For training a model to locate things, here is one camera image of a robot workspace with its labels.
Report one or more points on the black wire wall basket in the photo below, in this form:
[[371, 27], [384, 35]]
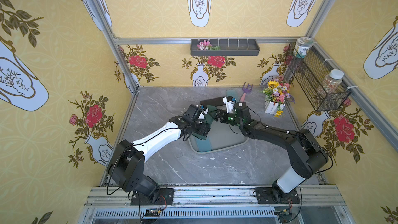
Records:
[[310, 72]]

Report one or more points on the light blue pencil case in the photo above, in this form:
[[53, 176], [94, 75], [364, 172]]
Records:
[[232, 93]]

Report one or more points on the dark grey wall shelf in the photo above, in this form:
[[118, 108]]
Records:
[[228, 47]]

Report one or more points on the artificial flower bouquet white pot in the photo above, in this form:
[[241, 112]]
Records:
[[277, 95]]

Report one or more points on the purple pink garden rake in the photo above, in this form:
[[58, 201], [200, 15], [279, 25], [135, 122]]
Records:
[[246, 88]]

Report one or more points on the clear jar white lid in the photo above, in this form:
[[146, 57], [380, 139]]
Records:
[[331, 82]]

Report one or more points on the dark green pencil case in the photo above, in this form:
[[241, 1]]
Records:
[[208, 115]]

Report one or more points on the black pencil case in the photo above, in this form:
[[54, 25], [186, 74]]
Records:
[[216, 102]]

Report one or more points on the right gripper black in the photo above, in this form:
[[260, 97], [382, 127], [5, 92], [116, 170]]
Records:
[[223, 115]]

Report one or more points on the green patterned tin can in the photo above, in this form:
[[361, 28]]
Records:
[[302, 47]]

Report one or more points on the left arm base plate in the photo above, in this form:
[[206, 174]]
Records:
[[162, 197]]

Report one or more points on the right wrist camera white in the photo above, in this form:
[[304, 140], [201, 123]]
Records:
[[229, 102]]

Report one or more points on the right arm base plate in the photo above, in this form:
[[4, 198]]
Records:
[[269, 195]]

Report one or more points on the small pink flowers on shelf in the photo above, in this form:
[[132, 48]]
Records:
[[206, 45]]

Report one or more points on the small circuit board with wires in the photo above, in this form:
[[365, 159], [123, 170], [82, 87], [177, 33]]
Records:
[[153, 212]]

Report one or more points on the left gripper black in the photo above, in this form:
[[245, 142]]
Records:
[[203, 127]]

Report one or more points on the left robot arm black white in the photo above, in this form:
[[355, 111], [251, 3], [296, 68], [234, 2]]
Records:
[[126, 167]]

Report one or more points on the grey plastic storage tray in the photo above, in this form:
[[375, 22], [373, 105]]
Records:
[[222, 137]]

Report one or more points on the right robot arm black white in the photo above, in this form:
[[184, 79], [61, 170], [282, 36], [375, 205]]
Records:
[[306, 156]]

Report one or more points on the light teal pencil case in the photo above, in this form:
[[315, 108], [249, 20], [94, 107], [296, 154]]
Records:
[[203, 145]]

